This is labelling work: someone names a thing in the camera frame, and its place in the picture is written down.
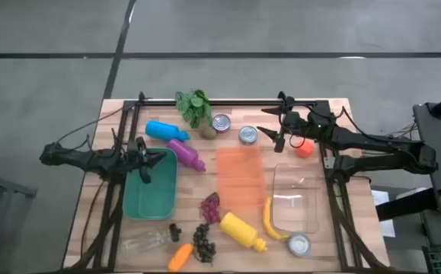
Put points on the silver tin can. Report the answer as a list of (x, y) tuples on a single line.
[(299, 244), (248, 134)]

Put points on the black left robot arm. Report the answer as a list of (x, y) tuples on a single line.
[(79, 158)]

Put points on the orange translucent container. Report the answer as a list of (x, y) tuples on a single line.
[(241, 177)]

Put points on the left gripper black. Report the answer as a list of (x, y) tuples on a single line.
[(138, 160)]

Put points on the brown kiwi fruit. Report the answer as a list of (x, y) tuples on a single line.
[(208, 132)]

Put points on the white paper sheet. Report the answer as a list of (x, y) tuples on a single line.
[(380, 198)]

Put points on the clear bottle black cap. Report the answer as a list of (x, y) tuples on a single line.
[(174, 231)]

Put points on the dark toy grape bunch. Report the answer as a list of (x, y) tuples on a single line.
[(204, 245)]

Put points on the yellow toy banana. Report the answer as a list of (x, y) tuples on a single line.
[(267, 222)]

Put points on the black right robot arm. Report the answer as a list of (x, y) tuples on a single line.
[(376, 142)]

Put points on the red toy grape bunch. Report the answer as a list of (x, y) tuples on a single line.
[(210, 211)]

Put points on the orange toy carrot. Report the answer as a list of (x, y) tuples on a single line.
[(180, 258)]

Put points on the black aluminium rig frame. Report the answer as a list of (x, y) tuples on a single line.
[(224, 102)]

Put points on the green striped leaf plant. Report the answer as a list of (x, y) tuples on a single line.
[(194, 104)]

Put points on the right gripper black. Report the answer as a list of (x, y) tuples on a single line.
[(298, 123)]

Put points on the tin can red label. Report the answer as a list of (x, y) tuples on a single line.
[(221, 123)]

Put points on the blue plastic bottle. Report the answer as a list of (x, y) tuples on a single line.
[(161, 130)]

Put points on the clear plastic container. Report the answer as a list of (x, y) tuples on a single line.
[(294, 196)]

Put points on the yellow plastic bottle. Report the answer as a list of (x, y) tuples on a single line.
[(239, 228)]

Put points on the teal plastic bin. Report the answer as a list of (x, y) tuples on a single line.
[(155, 198)]

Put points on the orange toy fruit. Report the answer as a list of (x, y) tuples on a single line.
[(304, 149)]

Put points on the purple plastic bottle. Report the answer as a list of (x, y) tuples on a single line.
[(184, 153)]

